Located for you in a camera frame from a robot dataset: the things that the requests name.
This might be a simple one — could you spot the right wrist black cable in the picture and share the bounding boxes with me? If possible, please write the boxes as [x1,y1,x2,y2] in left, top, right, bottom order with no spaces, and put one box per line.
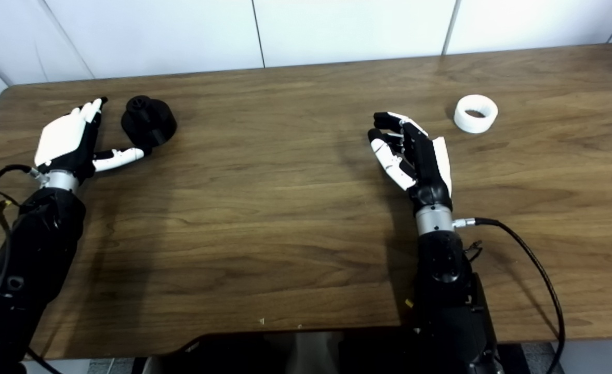
[451,217,566,374]

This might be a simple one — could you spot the glossy black robot torso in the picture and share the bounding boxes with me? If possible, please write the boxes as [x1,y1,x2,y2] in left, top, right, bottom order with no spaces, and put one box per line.
[145,330,426,374]

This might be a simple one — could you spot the round black plastic part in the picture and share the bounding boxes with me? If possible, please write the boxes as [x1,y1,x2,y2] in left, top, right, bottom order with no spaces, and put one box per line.
[121,96,178,155]

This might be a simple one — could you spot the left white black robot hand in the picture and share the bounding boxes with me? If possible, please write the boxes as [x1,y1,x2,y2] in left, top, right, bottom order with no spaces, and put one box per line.
[34,97,145,182]

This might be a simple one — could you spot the left arm thin wire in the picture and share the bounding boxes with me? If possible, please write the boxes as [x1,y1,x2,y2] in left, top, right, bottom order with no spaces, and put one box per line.
[0,190,21,234]

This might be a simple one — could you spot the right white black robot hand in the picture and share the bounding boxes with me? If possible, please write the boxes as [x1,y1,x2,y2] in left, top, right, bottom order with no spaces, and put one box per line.
[367,111,453,212]

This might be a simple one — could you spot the white toothed plastic ring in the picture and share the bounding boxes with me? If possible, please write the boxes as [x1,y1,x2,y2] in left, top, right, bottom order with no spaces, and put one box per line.
[453,95,499,135]

